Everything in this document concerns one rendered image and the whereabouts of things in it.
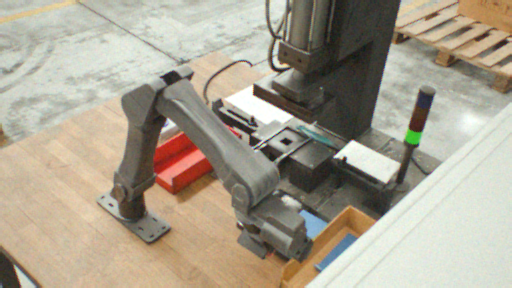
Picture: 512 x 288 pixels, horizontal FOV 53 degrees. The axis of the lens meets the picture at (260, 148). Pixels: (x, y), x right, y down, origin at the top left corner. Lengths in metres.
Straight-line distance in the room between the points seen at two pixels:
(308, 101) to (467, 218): 1.04
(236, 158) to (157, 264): 0.40
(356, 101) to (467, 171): 1.25
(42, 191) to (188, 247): 0.41
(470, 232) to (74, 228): 1.14
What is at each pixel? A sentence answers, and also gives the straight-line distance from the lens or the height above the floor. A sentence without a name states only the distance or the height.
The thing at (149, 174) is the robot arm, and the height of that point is 1.06.
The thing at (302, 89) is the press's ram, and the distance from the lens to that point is 1.17.
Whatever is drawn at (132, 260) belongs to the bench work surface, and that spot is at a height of 0.90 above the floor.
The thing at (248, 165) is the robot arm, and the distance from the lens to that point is 0.83.
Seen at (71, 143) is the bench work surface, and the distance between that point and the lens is 1.50.
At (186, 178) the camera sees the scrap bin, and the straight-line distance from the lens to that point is 1.29.
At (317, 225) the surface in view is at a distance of 1.21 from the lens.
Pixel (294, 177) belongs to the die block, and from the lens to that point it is 1.31.
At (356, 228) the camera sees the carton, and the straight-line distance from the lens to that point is 1.23.
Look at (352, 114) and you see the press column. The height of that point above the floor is 1.00.
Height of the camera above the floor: 1.79
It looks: 38 degrees down
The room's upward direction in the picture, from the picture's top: 4 degrees clockwise
